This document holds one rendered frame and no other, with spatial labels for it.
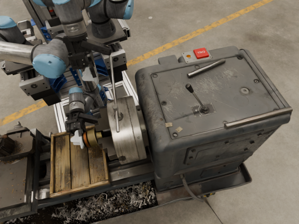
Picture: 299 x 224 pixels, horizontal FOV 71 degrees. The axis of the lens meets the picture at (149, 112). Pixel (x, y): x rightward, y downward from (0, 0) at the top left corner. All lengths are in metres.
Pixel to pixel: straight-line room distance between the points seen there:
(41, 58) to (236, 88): 0.82
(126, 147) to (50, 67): 0.45
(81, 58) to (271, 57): 2.73
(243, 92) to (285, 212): 1.46
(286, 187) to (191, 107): 1.60
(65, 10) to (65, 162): 0.80
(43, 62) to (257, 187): 1.95
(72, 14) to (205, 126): 0.62
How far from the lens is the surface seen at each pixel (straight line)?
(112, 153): 0.95
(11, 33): 1.34
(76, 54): 0.83
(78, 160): 1.25
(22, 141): 1.28
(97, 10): 1.30
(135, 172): 1.17
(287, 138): 2.54
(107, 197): 1.50
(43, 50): 0.98
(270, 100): 1.00
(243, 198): 2.14
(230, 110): 0.91
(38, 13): 1.49
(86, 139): 1.02
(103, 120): 1.00
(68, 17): 0.78
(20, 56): 1.09
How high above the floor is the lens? 1.98
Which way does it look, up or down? 57 degrees down
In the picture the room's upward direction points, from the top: 5 degrees counter-clockwise
